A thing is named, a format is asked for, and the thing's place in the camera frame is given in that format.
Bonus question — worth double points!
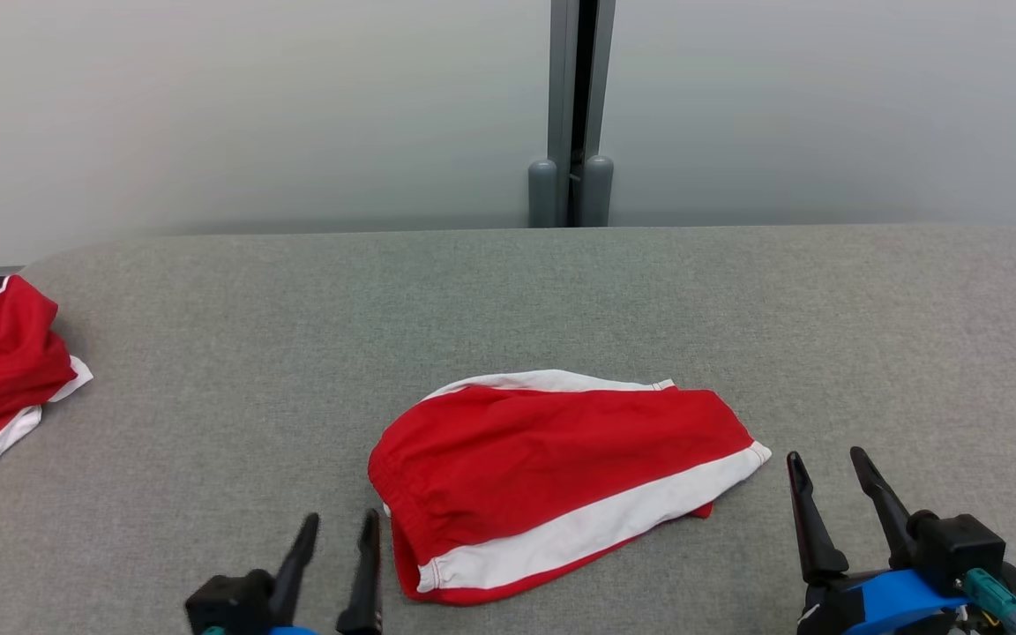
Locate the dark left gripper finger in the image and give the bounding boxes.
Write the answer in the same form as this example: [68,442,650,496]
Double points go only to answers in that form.
[336,509,383,635]
[268,513,320,623]

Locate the red shorts with white stripe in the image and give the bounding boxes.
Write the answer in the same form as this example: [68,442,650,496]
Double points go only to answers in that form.
[368,369,773,606]

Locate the teal right camera connector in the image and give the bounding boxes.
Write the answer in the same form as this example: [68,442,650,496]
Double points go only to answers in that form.
[965,569,1016,635]

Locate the grey cylindrical post cap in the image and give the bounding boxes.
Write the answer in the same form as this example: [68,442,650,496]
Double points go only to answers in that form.
[582,155,615,228]
[527,159,559,228]

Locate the grey metal partition post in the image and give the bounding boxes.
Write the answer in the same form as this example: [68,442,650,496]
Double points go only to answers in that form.
[548,0,616,228]

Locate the grey fabric sofa cushion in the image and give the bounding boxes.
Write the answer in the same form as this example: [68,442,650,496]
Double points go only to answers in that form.
[0,225,1016,635]

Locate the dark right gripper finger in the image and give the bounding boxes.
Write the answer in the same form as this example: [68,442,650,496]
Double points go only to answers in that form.
[788,452,849,585]
[850,446,915,570]

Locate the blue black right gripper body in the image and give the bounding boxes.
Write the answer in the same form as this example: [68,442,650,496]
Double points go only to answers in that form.
[797,569,972,635]

